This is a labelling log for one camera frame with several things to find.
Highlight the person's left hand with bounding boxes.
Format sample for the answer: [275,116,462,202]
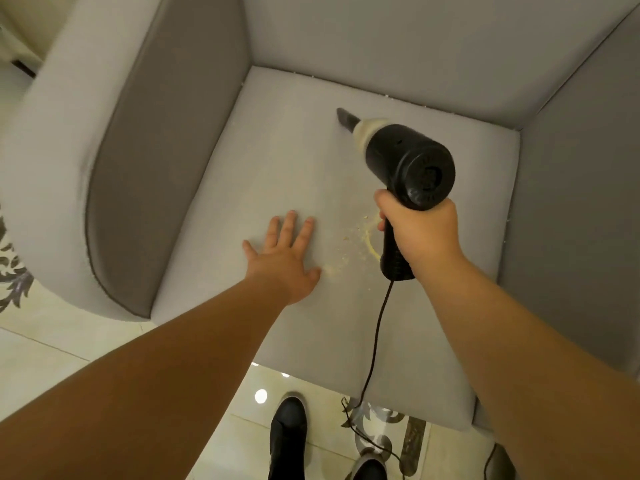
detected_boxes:
[242,211,322,307]

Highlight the person's right hand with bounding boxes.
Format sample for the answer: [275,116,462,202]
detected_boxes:
[374,189,469,282]

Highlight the black handheld vacuum cleaner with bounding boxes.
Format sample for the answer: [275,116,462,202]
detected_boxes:
[336,108,457,282]

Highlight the person's left forearm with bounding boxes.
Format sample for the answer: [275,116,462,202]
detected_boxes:
[0,276,292,480]

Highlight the person's right forearm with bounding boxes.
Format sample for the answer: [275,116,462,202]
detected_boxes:
[415,256,640,480]

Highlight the scattered yellow crumbs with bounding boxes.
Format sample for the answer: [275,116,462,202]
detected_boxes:
[320,210,387,278]

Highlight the light grey seat cushion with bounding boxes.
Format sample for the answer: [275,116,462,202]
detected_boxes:
[150,66,521,431]

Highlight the grey upholstered armchair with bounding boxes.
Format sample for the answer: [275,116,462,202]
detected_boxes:
[0,0,640,436]

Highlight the person's black left shoe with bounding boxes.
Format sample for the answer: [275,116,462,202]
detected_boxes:
[268,393,309,480]

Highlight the person's black shoe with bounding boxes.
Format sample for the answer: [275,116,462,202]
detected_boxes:
[352,449,390,480]
[268,393,309,480]

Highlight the person's black right shoe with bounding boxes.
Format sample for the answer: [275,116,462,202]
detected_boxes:
[352,449,390,480]

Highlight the black power cable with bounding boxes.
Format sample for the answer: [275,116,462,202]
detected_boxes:
[341,279,407,480]

